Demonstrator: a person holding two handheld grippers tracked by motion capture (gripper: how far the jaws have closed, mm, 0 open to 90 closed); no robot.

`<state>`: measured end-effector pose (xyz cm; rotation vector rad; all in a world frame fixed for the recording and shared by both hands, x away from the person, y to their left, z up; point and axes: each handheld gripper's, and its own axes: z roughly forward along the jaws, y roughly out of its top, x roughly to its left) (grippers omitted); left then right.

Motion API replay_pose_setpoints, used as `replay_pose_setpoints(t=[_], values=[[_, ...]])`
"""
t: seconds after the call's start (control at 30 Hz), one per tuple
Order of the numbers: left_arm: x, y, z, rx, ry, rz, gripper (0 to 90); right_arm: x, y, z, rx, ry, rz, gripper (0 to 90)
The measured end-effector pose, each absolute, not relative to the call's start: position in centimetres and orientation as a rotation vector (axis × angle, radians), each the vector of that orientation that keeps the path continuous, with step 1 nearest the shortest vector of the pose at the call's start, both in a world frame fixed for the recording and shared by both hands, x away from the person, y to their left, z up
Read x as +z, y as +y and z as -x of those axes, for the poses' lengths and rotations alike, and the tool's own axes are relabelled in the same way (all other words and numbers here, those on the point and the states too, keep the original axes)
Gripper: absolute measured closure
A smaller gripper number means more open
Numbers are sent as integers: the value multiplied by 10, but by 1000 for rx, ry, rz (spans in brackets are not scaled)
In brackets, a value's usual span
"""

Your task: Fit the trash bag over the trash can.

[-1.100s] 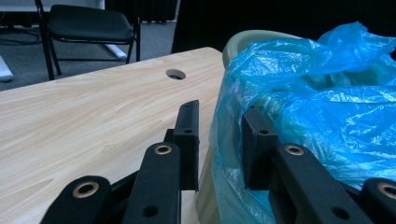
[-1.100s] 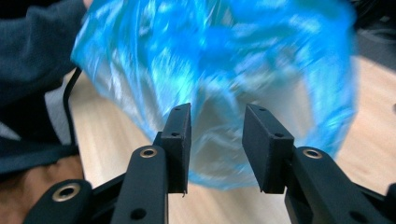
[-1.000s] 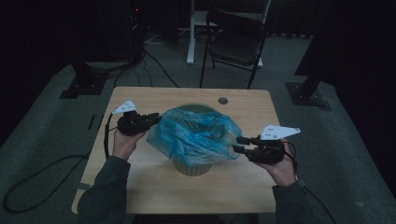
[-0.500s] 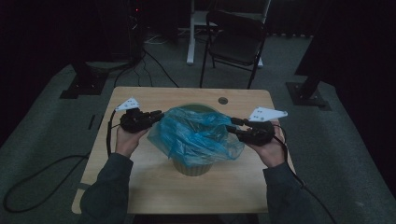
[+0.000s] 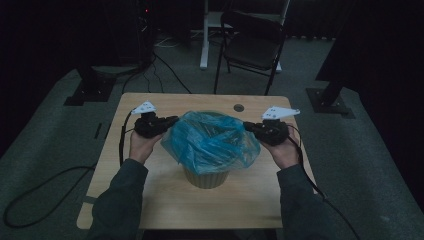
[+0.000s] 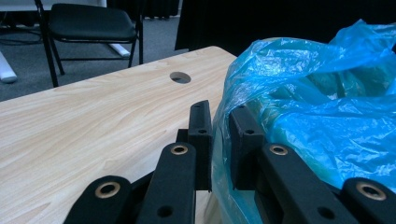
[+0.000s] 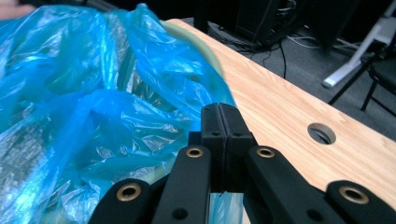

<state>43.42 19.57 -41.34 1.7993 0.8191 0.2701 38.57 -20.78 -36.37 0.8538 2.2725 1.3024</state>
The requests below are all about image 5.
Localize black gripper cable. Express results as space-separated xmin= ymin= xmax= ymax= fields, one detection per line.
xmin=286 ymin=124 xmax=363 ymax=240
xmin=2 ymin=109 xmax=135 ymax=230

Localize black stand with square base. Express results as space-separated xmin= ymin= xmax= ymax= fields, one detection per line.
xmin=63 ymin=64 xmax=139 ymax=107
xmin=305 ymin=59 xmax=356 ymax=120

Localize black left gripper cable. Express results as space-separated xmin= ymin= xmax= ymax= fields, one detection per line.
xmin=2 ymin=109 xmax=135 ymax=230

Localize green ribbed plastic bin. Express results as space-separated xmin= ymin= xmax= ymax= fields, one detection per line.
xmin=182 ymin=166 xmax=231 ymax=190

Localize blue plastic bag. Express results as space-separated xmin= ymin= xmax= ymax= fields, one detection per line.
xmin=160 ymin=110 xmax=262 ymax=176

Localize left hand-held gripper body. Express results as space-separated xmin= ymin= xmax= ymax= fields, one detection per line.
xmin=130 ymin=100 xmax=168 ymax=140

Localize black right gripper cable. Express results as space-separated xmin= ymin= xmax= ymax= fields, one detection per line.
xmin=286 ymin=124 xmax=363 ymax=240

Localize black folding chair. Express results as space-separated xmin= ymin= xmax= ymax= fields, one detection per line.
xmin=213 ymin=9 xmax=288 ymax=97

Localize person's left hand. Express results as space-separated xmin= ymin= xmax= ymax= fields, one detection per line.
xmin=128 ymin=128 xmax=165 ymax=165

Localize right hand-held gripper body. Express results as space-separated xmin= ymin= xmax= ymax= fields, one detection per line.
xmin=255 ymin=105 xmax=301 ymax=147

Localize dark equipment rack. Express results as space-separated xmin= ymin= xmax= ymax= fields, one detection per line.
xmin=131 ymin=0 xmax=158 ymax=68

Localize white desk frame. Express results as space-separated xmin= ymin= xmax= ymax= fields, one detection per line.
xmin=199 ymin=0 xmax=291 ymax=73

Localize person's right hand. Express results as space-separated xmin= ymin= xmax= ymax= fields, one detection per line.
xmin=260 ymin=128 xmax=301 ymax=171

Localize black floor cables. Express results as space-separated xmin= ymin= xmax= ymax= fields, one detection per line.
xmin=121 ymin=53 xmax=193 ymax=95

